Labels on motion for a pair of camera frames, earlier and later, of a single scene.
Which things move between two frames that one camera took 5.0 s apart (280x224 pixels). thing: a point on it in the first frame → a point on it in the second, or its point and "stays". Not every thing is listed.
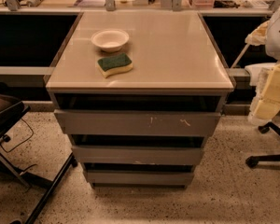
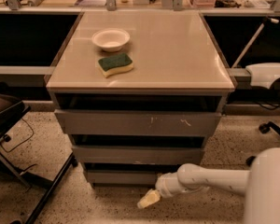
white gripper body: [279, 36] → [164, 186]
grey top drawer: [137, 123] stays
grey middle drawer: [136, 155] stays
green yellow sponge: [113, 64] stays
